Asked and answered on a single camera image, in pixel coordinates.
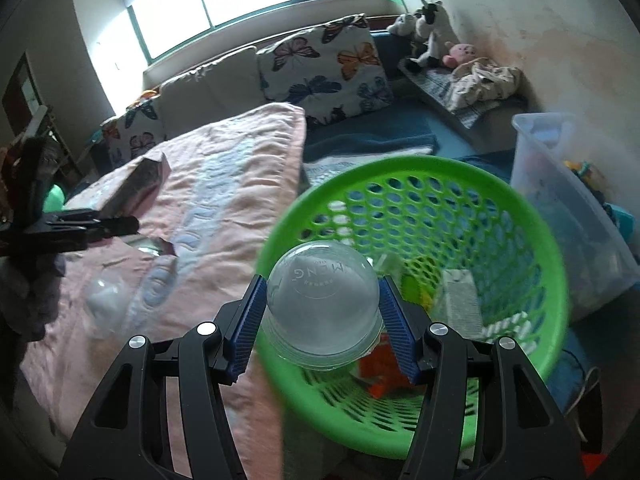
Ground large butterfly print pillow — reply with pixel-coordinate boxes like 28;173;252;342
256;12;396;128

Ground beige cushion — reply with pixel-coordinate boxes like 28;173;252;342
142;45;266;133

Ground orange snack packet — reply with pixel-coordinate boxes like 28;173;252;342
357;332;416;398

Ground black and white cow plush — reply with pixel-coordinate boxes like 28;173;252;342
406;0;458;73

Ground wooden shelf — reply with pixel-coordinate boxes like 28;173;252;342
25;105;86;186

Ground clear plastic cup on blanket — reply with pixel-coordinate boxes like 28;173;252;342
82;274;132;333

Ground green plastic basket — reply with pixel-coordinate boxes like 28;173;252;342
255;155;571;446

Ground small butterfly print pillow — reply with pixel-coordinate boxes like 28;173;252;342
100;97;168;171

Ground pink blanket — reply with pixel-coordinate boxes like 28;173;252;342
20;102;308;480

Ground grey and white plush toy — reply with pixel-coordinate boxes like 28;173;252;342
386;12;418;36

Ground clear plastic storage bin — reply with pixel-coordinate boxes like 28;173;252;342
510;112;640;321

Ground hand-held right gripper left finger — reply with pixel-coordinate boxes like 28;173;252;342
57;274;268;480

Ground white cable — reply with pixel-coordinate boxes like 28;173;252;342
565;367;601;441

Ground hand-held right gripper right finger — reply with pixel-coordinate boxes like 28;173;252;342
377;274;586;480

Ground green plastic item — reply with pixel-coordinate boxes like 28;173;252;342
42;185;68;213

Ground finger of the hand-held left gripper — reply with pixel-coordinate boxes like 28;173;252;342
49;209;141;237
50;234;102;255

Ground pink plush toy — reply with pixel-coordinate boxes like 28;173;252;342
442;42;477;67

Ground white carton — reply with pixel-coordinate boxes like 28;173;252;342
440;268;483;333

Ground blue bed sheet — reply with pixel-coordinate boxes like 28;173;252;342
302;100;516;191

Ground clear plastic dome-lid cup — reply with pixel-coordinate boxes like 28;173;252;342
265;240;386;372

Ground long grey cardboard box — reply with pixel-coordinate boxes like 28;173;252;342
102;156;172;218

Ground crumpled patterned cloth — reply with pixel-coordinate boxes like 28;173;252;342
445;57;523;111

